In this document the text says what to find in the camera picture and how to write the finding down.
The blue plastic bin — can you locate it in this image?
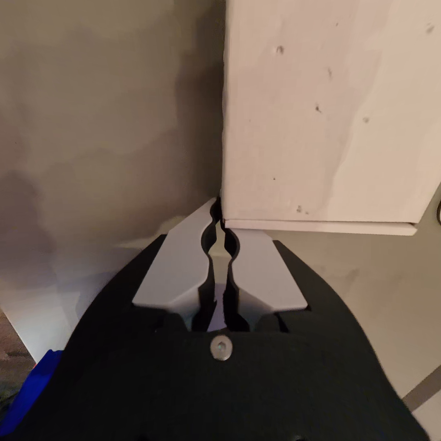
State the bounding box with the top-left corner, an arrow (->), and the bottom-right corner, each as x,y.
0,349 -> 64,440

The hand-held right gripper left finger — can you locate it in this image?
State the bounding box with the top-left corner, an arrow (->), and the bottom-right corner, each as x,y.
132,197 -> 223,332

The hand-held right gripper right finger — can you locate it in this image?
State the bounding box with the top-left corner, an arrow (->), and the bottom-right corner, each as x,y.
220,219 -> 308,332

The white cardboard box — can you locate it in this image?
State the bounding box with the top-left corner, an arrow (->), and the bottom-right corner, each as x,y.
220,0 -> 441,236

